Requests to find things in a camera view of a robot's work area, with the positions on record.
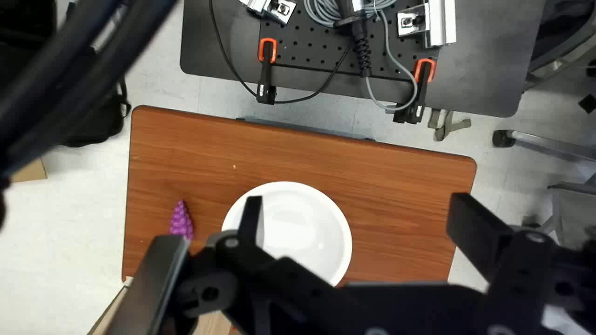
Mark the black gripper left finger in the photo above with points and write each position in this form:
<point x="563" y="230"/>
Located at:
<point x="252" y="224"/>

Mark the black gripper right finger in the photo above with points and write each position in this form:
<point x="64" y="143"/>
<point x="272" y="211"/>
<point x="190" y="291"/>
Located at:
<point x="481" y="236"/>

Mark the purple plastic grapes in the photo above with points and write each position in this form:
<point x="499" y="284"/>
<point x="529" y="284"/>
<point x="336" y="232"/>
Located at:
<point x="181" y="223"/>

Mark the white bowl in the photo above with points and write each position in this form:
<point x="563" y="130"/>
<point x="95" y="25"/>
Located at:
<point x="304" y="230"/>

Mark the black office chair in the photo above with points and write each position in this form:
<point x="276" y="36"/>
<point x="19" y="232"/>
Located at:
<point x="546" y="148"/>

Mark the orange black bar clamp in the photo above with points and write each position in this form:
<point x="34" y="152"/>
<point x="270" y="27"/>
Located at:
<point x="423" y="72"/>
<point x="267" y="77"/>

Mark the dark grey mounting plate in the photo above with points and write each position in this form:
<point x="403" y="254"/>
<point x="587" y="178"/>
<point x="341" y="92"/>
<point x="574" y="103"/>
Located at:
<point x="485" y="76"/>

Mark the black perforated breadboard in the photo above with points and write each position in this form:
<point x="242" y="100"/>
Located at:
<point x="298" y="48"/>

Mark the black bag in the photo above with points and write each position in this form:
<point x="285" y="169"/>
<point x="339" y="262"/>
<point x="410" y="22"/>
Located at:
<point x="93" y="128"/>

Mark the small brown cardboard scrap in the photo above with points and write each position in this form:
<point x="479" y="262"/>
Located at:
<point x="30" y="172"/>

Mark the grey metal foot bracket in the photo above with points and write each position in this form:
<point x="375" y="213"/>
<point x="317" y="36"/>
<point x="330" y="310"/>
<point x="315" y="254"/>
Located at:
<point x="442" y="128"/>

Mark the silver bracket with tag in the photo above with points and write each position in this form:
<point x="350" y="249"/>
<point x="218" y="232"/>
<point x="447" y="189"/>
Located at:
<point x="410" y="23"/>
<point x="272" y="9"/>

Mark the silver aluminium extrusion rail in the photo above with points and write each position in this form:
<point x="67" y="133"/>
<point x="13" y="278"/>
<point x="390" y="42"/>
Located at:
<point x="442" y="22"/>

